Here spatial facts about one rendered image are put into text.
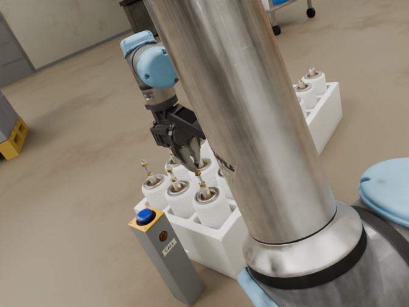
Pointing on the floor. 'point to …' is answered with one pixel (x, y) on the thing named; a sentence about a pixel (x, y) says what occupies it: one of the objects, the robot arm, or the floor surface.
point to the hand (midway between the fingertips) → (196, 167)
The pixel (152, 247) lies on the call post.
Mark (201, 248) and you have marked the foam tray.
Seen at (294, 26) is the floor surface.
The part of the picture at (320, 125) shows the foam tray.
